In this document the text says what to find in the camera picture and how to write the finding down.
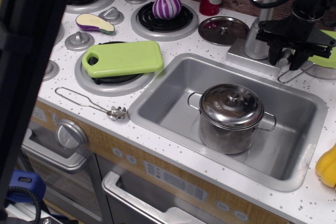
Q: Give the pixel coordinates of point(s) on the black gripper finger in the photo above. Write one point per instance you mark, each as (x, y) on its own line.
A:
(275, 49)
(299, 57)

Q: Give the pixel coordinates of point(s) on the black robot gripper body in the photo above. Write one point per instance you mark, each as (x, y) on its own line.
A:
(297, 33)

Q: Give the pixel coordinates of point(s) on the silver faucet lever handle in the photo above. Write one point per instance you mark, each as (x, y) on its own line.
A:
(285, 57)

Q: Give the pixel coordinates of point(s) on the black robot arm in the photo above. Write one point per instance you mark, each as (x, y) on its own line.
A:
(313, 10)

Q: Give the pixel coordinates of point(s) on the small steel saucepan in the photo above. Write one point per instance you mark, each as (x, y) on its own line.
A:
(310, 68)

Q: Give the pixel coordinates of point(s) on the silver toy faucet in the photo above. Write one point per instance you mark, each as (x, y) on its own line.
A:
(252, 53)

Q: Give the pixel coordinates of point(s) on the green plastic plate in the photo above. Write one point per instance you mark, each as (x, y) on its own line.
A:
(325, 62)

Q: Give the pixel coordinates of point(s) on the flat steel lid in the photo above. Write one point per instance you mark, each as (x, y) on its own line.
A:
(222, 31)

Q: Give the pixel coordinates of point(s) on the steel pot lid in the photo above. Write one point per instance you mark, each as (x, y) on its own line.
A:
(231, 106)

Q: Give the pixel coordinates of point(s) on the red toy cup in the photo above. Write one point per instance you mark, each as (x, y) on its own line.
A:
(208, 9)

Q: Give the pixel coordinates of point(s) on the grey toy sink basin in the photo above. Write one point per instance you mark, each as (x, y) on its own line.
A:
(262, 129)

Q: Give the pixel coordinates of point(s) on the stainless steel pot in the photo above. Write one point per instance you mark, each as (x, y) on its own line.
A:
(229, 141)

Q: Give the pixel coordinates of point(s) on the yellow toy squash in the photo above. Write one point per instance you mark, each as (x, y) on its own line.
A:
(325, 168)

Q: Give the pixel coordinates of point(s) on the purple white toy onion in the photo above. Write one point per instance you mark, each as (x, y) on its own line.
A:
(166, 9)

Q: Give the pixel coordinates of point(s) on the back middle stove burner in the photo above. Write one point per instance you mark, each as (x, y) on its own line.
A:
(146, 25)

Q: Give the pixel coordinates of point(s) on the green plastic cutting board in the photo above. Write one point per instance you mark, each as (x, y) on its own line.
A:
(120, 59)

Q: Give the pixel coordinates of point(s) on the front stove burner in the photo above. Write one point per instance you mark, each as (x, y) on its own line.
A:
(110, 86)

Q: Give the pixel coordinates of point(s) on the silver stove knob middle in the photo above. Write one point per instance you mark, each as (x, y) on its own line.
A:
(112, 15)

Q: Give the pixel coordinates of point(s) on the toy eggplant half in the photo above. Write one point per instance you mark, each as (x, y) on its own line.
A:
(91, 22)

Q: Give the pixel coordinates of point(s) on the silver stove knob lower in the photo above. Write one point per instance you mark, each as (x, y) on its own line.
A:
(79, 41)

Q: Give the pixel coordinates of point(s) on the silver stove knob far left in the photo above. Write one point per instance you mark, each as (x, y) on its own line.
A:
(51, 71)

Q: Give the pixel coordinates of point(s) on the silver oven dial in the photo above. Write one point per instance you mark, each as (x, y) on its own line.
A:
(69, 135)

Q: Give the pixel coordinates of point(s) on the blue clamp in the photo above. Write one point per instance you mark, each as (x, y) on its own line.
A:
(24, 186)

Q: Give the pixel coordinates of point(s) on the metal wire pasta spoon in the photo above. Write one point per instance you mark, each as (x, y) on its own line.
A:
(115, 113)

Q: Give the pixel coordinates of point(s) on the silver dishwasher door handle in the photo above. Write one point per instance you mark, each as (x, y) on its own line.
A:
(141, 208)

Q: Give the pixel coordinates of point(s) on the silver oven door handle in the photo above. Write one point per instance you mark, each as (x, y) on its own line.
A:
(71, 165)

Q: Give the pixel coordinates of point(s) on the black foreground frame post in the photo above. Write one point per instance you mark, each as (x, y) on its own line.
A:
(28, 31)

